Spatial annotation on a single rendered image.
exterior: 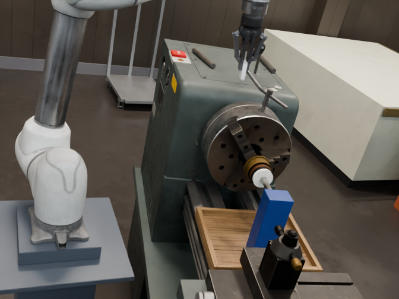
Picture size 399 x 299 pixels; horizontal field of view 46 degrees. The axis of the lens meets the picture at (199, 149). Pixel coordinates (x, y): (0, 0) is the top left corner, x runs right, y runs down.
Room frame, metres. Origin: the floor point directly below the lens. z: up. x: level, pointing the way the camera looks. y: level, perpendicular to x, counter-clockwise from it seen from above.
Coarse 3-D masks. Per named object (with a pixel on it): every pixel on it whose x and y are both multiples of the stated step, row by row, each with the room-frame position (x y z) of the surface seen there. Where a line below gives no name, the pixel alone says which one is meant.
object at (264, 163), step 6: (258, 156) 1.43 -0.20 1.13; (246, 162) 1.42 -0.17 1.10; (252, 162) 1.41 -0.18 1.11; (258, 162) 1.40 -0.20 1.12; (264, 162) 1.41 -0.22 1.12; (246, 168) 1.41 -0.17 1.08; (252, 168) 1.38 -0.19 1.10; (258, 168) 1.37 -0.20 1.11; (270, 168) 1.40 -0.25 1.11; (246, 174) 1.42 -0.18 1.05; (252, 174) 1.37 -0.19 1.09
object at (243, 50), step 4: (248, 32) 1.64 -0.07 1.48; (248, 36) 1.64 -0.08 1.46; (244, 40) 1.66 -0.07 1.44; (244, 44) 1.65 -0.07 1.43; (244, 48) 1.65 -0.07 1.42; (240, 52) 1.66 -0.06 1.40; (244, 52) 1.65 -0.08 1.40; (240, 56) 1.66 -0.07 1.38; (244, 56) 1.65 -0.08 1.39; (240, 60) 1.65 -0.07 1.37
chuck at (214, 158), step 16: (224, 112) 1.57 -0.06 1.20; (240, 112) 1.53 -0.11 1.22; (256, 112) 1.54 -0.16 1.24; (208, 128) 1.55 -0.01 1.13; (224, 128) 1.48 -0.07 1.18; (256, 128) 1.51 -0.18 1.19; (272, 128) 1.53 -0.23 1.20; (208, 144) 1.49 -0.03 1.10; (224, 144) 1.48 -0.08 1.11; (256, 144) 1.52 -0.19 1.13; (272, 144) 1.53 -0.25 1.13; (288, 144) 1.55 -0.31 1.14; (208, 160) 1.47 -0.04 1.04; (224, 160) 1.49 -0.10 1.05; (224, 176) 1.49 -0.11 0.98
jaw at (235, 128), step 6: (234, 120) 1.50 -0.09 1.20; (228, 126) 1.48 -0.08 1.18; (234, 126) 1.49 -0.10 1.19; (240, 126) 1.48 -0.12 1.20; (234, 132) 1.46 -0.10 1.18; (240, 132) 1.45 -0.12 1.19; (240, 138) 1.46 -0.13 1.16; (246, 138) 1.46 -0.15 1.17; (240, 144) 1.45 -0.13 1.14; (246, 144) 1.44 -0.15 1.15; (246, 150) 1.44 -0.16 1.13; (252, 150) 1.44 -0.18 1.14; (246, 156) 1.42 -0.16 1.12; (252, 156) 1.43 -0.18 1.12
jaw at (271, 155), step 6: (258, 150) 1.54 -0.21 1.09; (264, 150) 1.53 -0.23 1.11; (270, 150) 1.53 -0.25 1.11; (276, 150) 1.53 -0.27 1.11; (282, 150) 1.54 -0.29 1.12; (288, 150) 1.55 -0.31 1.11; (264, 156) 1.48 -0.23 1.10; (270, 156) 1.49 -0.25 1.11; (276, 156) 1.49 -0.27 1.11; (282, 156) 1.50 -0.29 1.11; (288, 156) 1.51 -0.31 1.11; (270, 162) 1.45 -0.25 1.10; (276, 162) 1.49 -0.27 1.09; (282, 162) 1.51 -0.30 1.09; (288, 162) 1.51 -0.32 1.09
